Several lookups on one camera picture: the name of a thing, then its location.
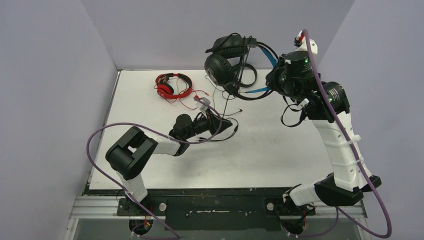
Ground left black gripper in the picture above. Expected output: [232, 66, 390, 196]
[184, 107, 233, 140]

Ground small black headphones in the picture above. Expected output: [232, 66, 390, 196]
[204, 61, 258, 101]

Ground large black blue headphones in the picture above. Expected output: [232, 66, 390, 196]
[204, 32, 278, 101]

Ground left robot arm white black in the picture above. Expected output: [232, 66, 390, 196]
[105, 111, 233, 215]

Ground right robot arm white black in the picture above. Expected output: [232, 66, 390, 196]
[266, 51, 382, 214]

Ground red headphones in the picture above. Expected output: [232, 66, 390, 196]
[153, 72, 210, 110]

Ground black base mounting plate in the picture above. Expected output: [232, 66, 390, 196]
[82, 187, 332, 233]

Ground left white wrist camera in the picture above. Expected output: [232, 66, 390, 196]
[193, 96, 211, 112]

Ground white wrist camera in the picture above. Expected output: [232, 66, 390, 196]
[293, 30, 318, 55]
[193, 96, 211, 112]

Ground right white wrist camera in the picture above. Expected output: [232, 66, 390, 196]
[293, 30, 318, 55]

